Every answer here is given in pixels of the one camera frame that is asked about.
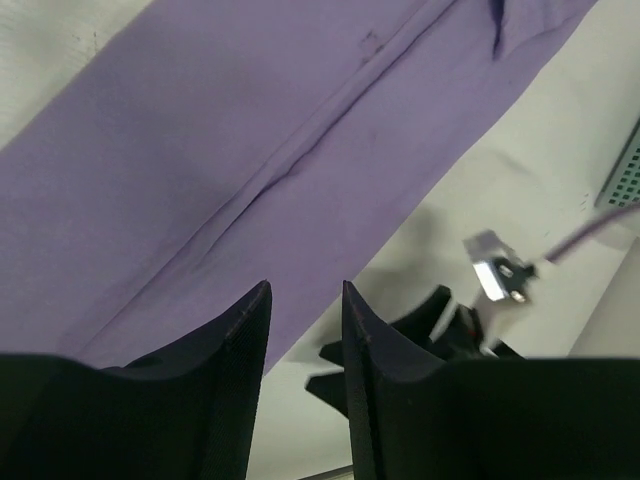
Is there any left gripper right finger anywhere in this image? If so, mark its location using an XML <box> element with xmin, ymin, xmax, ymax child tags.
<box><xmin>342</xmin><ymin>283</ymin><xmax>639</xmax><ymax>479</ymax></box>

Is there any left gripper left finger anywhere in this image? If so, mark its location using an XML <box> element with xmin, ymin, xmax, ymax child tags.
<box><xmin>1</xmin><ymin>281</ymin><xmax>272</xmax><ymax>479</ymax></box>

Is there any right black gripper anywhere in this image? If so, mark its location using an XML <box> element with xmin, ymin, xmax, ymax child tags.
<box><xmin>305</xmin><ymin>285</ymin><xmax>522</xmax><ymax>415</ymax></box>

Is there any purple t shirt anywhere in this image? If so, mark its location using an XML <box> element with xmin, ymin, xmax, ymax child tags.
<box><xmin>1</xmin><ymin>1</ymin><xmax>591</xmax><ymax>366</ymax></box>

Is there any white plastic basket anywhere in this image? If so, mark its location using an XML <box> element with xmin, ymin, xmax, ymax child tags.
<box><xmin>595</xmin><ymin>123</ymin><xmax>640</xmax><ymax>209</ymax></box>

